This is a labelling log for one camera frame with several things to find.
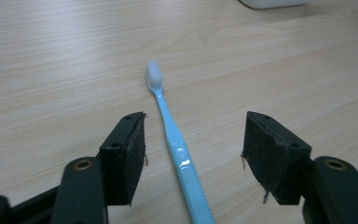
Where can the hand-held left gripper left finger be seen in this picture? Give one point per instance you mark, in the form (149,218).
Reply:
(122,158)

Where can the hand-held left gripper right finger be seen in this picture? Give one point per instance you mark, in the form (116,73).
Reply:
(272,155)

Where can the light blue toothbrush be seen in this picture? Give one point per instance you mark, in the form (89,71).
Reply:
(180,155)

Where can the white container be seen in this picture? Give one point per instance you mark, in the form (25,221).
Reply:
(273,3)

